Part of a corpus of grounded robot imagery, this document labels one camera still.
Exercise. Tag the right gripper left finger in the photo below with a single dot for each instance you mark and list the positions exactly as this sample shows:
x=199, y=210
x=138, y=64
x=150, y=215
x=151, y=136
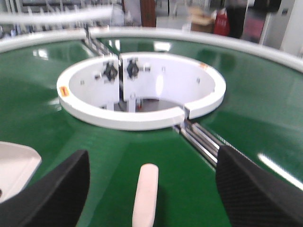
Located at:
x=56, y=200

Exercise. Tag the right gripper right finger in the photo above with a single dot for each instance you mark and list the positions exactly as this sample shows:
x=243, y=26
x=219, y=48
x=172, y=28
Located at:
x=253, y=197

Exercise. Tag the pink plastic dustpan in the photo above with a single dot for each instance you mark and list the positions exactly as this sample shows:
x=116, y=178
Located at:
x=18, y=164

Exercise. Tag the pink hand brush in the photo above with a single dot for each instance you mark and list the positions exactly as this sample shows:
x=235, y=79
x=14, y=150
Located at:
x=145, y=201

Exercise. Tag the green conveyor belt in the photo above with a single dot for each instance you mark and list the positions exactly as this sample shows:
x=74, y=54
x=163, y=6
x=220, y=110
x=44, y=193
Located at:
x=261, y=115

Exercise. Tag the white outer conveyor rim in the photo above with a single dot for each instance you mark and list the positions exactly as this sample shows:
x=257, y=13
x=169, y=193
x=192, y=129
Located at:
x=53, y=36

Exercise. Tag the steel rollers right gap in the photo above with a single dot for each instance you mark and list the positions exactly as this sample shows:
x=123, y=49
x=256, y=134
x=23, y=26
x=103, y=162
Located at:
x=202, y=140

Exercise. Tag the steel rollers gap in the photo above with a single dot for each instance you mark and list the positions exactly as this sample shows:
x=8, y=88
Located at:
x=95, y=45
x=202, y=140

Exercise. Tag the steel rollers far gap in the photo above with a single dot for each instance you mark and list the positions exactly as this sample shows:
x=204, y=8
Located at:
x=95, y=45

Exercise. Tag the red bag background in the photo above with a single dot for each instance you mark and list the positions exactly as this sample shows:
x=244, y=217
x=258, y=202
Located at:
x=221, y=25

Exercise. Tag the cardboard box background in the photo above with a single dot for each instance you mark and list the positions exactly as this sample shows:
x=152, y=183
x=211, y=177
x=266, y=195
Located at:
x=200, y=21

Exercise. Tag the left black bearing mount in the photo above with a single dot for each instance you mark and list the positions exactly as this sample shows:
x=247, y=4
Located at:
x=109, y=74

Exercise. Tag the black bearing mount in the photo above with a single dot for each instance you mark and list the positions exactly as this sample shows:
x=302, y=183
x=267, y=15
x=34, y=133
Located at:
x=109, y=74
x=133, y=69

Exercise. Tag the right black bearing mount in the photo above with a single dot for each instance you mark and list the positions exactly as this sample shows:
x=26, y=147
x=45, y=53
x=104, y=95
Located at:
x=133, y=69

